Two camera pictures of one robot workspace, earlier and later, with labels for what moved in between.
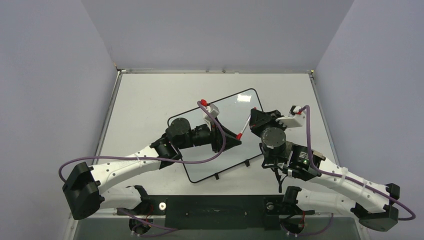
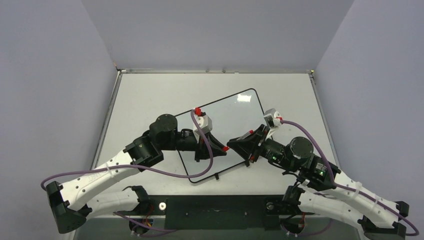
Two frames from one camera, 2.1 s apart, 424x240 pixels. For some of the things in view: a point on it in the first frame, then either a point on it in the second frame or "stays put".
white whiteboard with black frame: [235, 110] stays put
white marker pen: [246, 123] -> [250, 132]
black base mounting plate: [220, 212] stays put
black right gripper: [271, 118] -> [258, 144]
